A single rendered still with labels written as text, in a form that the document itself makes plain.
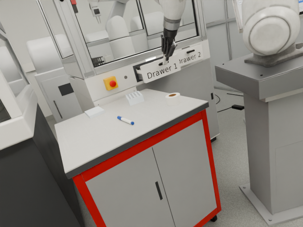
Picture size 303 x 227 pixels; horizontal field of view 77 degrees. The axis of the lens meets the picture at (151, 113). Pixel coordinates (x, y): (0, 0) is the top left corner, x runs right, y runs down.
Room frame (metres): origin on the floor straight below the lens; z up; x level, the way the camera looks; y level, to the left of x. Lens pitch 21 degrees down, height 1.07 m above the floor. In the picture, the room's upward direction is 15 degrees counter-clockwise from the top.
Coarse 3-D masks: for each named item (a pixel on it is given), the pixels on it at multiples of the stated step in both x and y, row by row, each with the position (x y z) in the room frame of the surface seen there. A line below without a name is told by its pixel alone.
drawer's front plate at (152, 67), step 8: (176, 56) 1.30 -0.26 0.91; (152, 64) 1.23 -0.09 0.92; (168, 64) 1.27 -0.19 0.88; (176, 64) 1.30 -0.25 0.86; (144, 72) 1.20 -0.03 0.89; (152, 72) 1.22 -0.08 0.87; (160, 72) 1.24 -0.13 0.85; (168, 72) 1.27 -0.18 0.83; (144, 80) 1.19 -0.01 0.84; (152, 80) 1.21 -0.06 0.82
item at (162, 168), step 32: (160, 96) 1.03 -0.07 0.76; (64, 128) 0.93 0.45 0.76; (96, 128) 0.81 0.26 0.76; (128, 128) 0.71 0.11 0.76; (160, 128) 0.67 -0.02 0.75; (192, 128) 0.74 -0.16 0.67; (64, 160) 0.59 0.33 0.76; (96, 160) 0.56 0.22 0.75; (128, 160) 0.61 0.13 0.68; (160, 160) 0.66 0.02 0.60; (192, 160) 0.73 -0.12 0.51; (96, 192) 0.55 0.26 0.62; (128, 192) 0.59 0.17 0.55; (160, 192) 0.65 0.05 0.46; (192, 192) 0.71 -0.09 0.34; (96, 224) 0.53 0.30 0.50; (128, 224) 0.57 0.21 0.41; (160, 224) 0.63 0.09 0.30; (192, 224) 0.69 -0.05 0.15
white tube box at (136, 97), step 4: (136, 92) 1.13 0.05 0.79; (128, 96) 1.08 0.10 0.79; (132, 96) 1.05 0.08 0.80; (136, 96) 1.03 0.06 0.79; (140, 96) 1.02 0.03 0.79; (128, 100) 1.01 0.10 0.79; (132, 100) 1.01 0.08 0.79; (136, 100) 1.01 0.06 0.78; (140, 100) 1.01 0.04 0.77; (132, 104) 1.01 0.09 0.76
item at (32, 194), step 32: (0, 32) 1.54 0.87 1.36; (0, 96) 0.80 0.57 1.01; (32, 96) 1.52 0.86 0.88; (0, 128) 0.76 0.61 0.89; (32, 128) 0.86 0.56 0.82; (0, 160) 0.79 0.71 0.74; (32, 160) 0.84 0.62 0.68; (0, 192) 0.77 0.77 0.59; (32, 192) 0.81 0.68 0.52; (64, 192) 0.91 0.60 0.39; (0, 224) 0.74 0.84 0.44; (32, 224) 0.78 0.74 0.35; (64, 224) 0.83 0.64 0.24
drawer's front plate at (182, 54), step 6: (192, 48) 1.50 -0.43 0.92; (198, 48) 1.52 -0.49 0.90; (180, 54) 1.45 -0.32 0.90; (186, 54) 1.47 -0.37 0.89; (192, 54) 1.49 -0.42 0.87; (198, 54) 1.52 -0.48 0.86; (180, 60) 1.44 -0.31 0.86; (186, 60) 1.46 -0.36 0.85; (192, 60) 1.49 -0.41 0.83; (180, 66) 1.44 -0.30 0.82
